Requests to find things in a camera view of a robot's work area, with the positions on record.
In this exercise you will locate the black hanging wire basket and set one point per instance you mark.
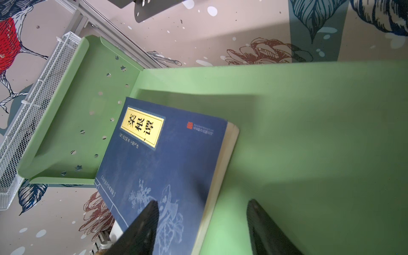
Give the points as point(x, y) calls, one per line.
point(145, 9)

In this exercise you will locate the green wooden shelf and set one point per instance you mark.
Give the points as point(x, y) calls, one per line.
point(322, 146)

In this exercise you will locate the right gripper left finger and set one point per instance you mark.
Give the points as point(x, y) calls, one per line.
point(139, 238)

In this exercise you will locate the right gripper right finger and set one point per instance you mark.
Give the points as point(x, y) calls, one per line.
point(265, 235)

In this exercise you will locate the white mesh wall tray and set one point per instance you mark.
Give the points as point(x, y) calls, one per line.
point(36, 113)

